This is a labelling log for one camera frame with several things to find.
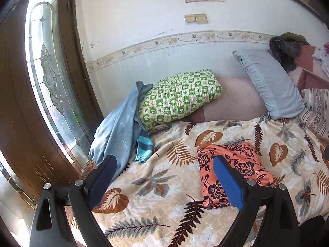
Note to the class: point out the orange floral garment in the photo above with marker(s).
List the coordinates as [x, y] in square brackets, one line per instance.
[218, 163]

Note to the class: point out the beige wall switch plate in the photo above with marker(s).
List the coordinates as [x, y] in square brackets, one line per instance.
[196, 18]

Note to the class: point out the dark furry item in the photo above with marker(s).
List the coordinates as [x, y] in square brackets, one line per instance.
[286, 48]

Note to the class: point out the light blue pillow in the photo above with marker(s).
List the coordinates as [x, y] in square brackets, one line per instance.
[281, 97]

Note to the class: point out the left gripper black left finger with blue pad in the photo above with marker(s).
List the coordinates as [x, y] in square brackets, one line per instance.
[50, 226]

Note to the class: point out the teal navy striped garment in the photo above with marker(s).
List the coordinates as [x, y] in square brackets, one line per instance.
[144, 148]

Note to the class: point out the green white patterned pillow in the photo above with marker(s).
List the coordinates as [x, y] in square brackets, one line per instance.
[177, 96]

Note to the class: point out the cream leaf-print blanket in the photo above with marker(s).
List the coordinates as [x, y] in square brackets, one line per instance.
[166, 202]

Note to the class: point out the light blue sweater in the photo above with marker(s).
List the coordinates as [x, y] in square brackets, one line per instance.
[118, 132]

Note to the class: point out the mauve bed sheet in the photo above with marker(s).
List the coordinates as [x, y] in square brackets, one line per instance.
[239, 100]

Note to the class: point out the striped beige bedding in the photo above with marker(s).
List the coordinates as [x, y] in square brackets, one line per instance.
[315, 114]

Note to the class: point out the wooden door with glass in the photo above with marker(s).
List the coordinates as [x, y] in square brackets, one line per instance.
[49, 112]

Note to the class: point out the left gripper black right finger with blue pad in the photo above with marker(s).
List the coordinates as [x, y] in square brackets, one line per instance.
[279, 225]

